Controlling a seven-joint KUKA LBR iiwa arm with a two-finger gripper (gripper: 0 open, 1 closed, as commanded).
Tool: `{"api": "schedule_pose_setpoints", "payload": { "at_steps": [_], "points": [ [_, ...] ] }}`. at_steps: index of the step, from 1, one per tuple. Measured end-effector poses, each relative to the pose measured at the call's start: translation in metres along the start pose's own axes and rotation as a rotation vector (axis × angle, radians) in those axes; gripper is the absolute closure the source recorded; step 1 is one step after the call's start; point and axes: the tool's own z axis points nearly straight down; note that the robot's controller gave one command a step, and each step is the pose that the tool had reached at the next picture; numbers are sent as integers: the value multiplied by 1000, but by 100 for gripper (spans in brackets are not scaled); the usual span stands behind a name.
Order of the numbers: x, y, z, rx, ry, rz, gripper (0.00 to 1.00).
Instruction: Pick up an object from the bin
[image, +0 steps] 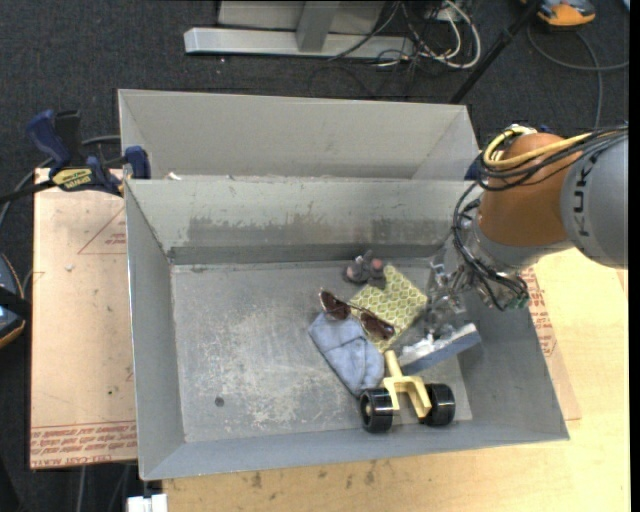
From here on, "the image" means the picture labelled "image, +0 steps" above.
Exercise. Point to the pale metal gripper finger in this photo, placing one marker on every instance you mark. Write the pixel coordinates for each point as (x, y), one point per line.
(452, 310)
(437, 287)

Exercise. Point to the yellow-green patterned flat box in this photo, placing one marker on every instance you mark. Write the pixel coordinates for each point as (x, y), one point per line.
(395, 300)

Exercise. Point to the grey and pink toy animal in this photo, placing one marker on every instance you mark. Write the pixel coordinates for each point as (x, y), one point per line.
(357, 271)

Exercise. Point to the yellow toy axle, black wheels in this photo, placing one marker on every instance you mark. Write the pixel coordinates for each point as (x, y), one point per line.
(400, 388)

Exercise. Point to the brown-lens sunglasses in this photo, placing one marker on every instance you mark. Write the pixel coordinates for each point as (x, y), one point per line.
(334, 305)

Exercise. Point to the pale blue cloth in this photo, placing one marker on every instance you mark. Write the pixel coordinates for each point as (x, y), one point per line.
(350, 356)

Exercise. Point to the grey metal bin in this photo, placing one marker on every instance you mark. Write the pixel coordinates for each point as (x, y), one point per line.
(250, 350)

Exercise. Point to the brown cardboard board, red print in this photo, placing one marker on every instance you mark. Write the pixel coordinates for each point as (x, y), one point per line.
(80, 325)

